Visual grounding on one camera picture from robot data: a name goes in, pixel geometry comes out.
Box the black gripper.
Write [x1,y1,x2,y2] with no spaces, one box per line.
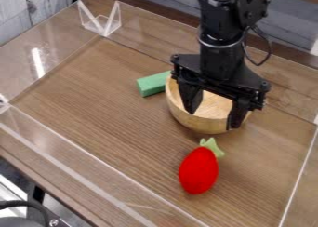
[169,42,271,129]

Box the red felt strawberry toy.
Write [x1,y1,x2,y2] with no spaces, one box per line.
[177,138,224,194]

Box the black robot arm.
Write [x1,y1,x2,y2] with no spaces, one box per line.
[171,0,271,129]

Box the wooden bowl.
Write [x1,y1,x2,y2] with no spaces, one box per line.
[164,73,254,136]

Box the green foam block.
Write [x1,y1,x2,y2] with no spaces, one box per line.
[136,71,169,98]

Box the black cable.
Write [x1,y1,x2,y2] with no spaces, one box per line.
[239,24,274,67]

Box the clear acrylic corner bracket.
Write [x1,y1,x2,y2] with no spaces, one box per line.
[77,1,121,37]

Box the black metal table bracket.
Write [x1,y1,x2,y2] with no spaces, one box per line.
[27,184,71,227]

